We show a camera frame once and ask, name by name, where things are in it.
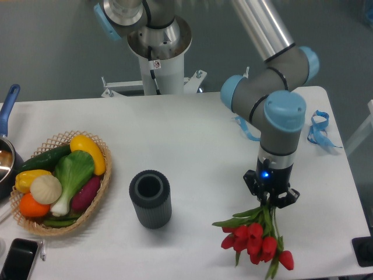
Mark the cream steamed bun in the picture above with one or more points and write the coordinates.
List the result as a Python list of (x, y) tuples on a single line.
[(46, 189)]

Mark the green cucumber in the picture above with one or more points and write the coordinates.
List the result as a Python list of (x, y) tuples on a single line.
[(46, 160)]

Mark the purple sweet potato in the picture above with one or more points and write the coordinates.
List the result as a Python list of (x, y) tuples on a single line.
[(82, 200)]

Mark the white chair frame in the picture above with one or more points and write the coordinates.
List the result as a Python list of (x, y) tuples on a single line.
[(360, 134)]

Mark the green bok choy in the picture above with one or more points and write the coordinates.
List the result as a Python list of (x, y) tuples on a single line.
[(73, 172)]

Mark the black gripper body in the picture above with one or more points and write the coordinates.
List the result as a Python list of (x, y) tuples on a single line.
[(273, 171)]

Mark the tangled blue ribbon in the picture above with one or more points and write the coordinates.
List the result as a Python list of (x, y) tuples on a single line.
[(317, 133)]

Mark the orange fruit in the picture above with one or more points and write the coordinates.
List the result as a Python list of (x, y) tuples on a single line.
[(29, 207)]

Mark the yellow bell pepper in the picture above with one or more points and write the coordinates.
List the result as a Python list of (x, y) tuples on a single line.
[(24, 179)]

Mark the dark grey ribbed vase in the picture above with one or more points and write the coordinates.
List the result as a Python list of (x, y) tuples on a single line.
[(150, 194)]

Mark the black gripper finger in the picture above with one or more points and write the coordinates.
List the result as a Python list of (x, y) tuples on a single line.
[(255, 186), (290, 198)]

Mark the blue handled saucepan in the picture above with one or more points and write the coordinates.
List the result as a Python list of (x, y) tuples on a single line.
[(11, 161)]

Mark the black smartphone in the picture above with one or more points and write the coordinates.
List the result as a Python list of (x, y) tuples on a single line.
[(20, 259)]

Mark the green pea pods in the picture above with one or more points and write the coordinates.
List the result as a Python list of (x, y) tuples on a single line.
[(60, 221)]

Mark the clear pen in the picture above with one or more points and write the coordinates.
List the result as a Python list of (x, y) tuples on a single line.
[(43, 249)]

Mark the curled blue ribbon strip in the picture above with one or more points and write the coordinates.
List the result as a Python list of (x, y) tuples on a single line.
[(244, 128)]

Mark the yellow squash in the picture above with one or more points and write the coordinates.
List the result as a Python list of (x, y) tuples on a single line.
[(86, 144)]

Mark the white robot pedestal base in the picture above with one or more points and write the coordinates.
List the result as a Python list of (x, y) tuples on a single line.
[(159, 77)]

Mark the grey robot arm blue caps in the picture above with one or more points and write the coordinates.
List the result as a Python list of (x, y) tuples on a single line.
[(269, 102)]

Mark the red tulip bouquet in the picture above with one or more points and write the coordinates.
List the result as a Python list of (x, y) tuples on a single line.
[(256, 233)]

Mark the black device at table edge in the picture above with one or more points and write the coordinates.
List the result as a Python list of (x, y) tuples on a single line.
[(363, 250)]

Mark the woven wicker basket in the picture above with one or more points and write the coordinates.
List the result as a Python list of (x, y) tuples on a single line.
[(62, 139)]

